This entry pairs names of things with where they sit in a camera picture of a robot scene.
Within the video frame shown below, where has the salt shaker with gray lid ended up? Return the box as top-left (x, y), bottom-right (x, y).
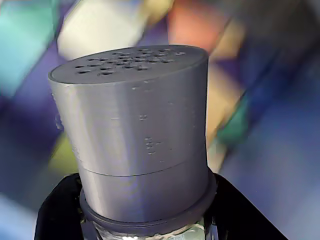
top-left (47, 43), bottom-right (217, 240)

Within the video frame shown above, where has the colourful geometric patterned mat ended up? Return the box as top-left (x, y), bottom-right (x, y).
top-left (0, 0), bottom-right (320, 240)

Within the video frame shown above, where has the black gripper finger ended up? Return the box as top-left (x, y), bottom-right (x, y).
top-left (33, 173), bottom-right (87, 240)
top-left (211, 173), bottom-right (288, 240)

